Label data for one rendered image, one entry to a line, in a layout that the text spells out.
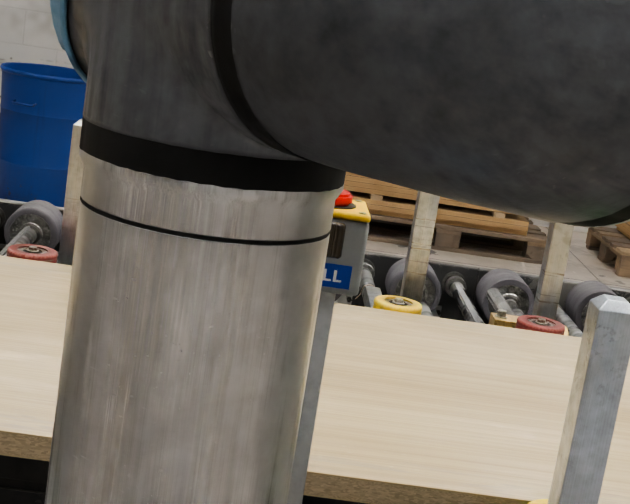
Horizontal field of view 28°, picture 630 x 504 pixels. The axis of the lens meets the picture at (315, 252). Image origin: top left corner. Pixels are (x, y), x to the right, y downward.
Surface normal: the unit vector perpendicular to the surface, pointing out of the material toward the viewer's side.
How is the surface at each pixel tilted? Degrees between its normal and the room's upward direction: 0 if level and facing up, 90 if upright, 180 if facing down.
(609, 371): 90
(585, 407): 90
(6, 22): 90
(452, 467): 0
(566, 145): 110
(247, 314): 90
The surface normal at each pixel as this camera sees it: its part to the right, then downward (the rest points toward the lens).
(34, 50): 0.02, 0.22
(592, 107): 0.18, 0.37
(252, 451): 0.60, 0.26
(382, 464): 0.15, -0.96
